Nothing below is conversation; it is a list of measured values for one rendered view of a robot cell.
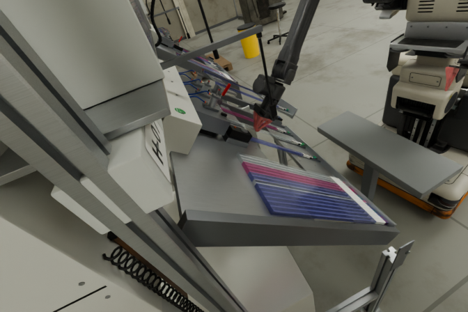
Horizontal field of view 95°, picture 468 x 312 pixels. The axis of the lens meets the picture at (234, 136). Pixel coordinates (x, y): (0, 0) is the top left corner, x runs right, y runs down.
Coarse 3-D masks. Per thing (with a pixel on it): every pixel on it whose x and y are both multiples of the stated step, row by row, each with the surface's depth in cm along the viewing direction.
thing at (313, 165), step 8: (264, 128) 104; (280, 128) 117; (272, 136) 98; (288, 136) 110; (280, 144) 92; (288, 144) 97; (296, 144) 104; (304, 152) 99; (296, 160) 83; (304, 160) 88; (312, 160) 93; (304, 168) 79; (312, 168) 84; (320, 168) 89; (368, 224) 63; (376, 224) 66
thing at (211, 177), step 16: (224, 112) 92; (208, 144) 58; (224, 144) 63; (176, 160) 44; (192, 160) 47; (208, 160) 51; (224, 160) 55; (176, 176) 40; (192, 176) 42; (208, 176) 45; (224, 176) 48; (240, 176) 52; (176, 192) 37; (192, 192) 38; (208, 192) 41; (224, 192) 43; (240, 192) 46; (256, 192) 49; (192, 208) 35; (208, 208) 37; (224, 208) 39; (240, 208) 41; (256, 208) 44
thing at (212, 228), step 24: (192, 216) 32; (216, 216) 34; (240, 216) 37; (264, 216) 40; (192, 240) 34; (216, 240) 36; (240, 240) 39; (264, 240) 41; (288, 240) 45; (312, 240) 49; (336, 240) 53; (360, 240) 59; (384, 240) 66
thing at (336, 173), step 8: (288, 128) 118; (296, 136) 111; (304, 144) 106; (312, 152) 101; (320, 160) 96; (328, 168) 92; (336, 176) 88; (360, 192) 79; (368, 200) 76; (376, 208) 73; (384, 216) 71; (392, 224) 68
